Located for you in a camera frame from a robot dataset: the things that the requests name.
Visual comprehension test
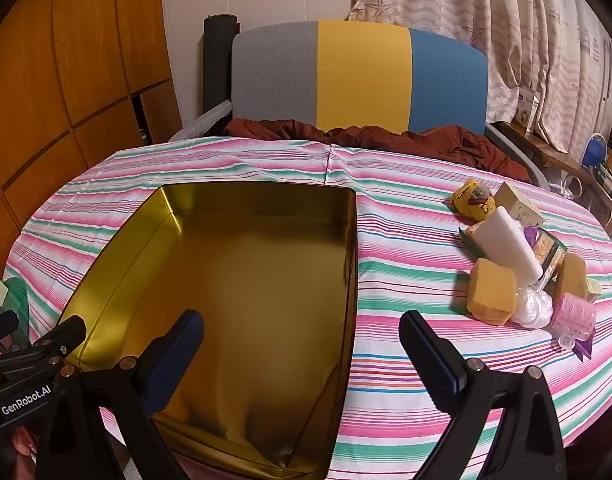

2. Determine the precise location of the wooden side table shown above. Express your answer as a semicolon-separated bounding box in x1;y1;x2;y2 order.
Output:
503;120;612;241

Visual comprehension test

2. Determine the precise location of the pink hair roller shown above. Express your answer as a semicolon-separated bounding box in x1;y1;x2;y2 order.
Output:
551;292;598;338

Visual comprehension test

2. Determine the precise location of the brown-red cloth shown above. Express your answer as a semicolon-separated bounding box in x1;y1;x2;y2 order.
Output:
223;117;534;183

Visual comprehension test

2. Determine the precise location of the white printed box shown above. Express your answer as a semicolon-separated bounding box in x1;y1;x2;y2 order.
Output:
517;87;542;131

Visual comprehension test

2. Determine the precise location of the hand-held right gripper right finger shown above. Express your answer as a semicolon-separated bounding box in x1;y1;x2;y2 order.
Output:
398;310;569;480

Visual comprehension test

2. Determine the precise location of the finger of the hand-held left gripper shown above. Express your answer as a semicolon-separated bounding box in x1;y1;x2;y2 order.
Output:
31;315;88;361
0;310;21;346

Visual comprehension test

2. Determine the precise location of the white sponge block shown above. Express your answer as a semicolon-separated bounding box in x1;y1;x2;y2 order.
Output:
473;206;544;283

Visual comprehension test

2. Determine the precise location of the grey yellow blue chair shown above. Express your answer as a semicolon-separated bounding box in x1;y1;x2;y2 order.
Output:
168;20;557;191

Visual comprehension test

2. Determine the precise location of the patterned curtain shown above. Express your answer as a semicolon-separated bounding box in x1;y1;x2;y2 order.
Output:
348;0;612;153

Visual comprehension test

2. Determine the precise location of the yellow snack packet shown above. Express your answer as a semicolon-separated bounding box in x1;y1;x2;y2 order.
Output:
452;178;498;222

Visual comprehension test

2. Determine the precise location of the striped tablecloth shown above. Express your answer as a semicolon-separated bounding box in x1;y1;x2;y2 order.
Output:
3;137;612;480

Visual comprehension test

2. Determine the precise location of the yellow sponge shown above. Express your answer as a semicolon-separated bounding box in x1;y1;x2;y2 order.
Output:
467;257;518;327
553;252;588;306

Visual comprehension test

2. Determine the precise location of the white plastic bag ball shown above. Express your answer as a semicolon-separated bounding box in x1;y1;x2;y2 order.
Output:
511;282;554;330

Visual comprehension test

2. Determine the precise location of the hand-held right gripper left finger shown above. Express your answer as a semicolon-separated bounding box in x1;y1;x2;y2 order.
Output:
38;310;207;480

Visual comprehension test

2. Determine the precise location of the wooden wardrobe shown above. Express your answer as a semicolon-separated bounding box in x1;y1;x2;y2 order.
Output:
0;0;184;281

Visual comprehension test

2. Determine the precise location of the gold tin box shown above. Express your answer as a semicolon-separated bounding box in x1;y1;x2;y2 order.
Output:
58;183;359;480

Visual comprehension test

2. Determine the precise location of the green-edged cracker packet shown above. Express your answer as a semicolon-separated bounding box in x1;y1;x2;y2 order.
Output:
458;222;487;256
528;230;568;281

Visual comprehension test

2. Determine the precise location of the cream carton box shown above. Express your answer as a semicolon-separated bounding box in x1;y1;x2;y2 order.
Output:
493;181;547;228

